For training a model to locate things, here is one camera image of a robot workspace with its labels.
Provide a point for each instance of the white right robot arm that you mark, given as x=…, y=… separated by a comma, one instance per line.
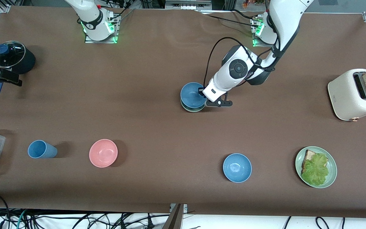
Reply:
x=91, y=22

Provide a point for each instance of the pink bowl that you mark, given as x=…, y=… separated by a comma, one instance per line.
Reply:
x=103, y=153

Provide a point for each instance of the green lettuce leaf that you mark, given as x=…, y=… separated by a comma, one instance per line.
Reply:
x=315, y=170

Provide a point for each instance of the bread slice on plate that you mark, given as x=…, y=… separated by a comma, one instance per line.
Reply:
x=308, y=156

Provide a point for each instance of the small metal bracket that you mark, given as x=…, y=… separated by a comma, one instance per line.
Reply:
x=185, y=207

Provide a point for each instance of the green bowl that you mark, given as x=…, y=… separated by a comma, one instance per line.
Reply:
x=194, y=109

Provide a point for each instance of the dark blue saucepan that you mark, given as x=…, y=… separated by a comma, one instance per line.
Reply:
x=25, y=62

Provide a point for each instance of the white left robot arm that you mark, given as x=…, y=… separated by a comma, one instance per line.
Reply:
x=281, y=22

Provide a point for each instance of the cream white toaster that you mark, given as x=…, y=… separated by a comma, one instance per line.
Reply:
x=345, y=95

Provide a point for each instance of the glass lid with blue knob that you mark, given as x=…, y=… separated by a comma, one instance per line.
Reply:
x=10, y=54

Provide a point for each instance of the blue cup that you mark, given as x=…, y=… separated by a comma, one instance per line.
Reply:
x=41, y=149

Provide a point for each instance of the green plate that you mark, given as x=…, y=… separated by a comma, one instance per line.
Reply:
x=332, y=173

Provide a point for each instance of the blue bowl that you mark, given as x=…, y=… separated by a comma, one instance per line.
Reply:
x=191, y=93
x=237, y=168

